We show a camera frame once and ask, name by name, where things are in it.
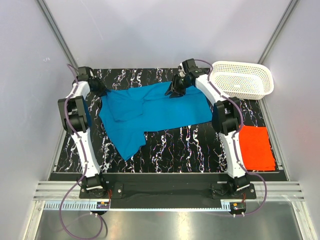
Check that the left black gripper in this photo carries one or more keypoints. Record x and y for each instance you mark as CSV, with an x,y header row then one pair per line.
x,y
102,90

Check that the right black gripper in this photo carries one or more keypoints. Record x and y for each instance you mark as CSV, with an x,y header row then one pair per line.
x,y
178,92

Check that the blue t shirt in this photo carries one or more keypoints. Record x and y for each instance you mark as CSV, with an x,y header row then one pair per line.
x,y
128,114

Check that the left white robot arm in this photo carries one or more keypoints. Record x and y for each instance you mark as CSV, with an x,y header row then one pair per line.
x,y
76,120

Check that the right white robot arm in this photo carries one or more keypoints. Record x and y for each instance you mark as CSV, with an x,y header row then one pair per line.
x,y
227,119

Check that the white plastic basket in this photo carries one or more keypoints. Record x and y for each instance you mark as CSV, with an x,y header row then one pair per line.
x,y
243,80

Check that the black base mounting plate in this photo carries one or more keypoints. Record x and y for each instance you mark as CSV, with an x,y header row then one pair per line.
x,y
195,200

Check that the folded orange t shirt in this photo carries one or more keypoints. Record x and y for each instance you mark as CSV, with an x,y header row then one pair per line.
x,y
255,149

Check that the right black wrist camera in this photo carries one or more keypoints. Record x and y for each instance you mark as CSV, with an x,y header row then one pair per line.
x,y
189,67

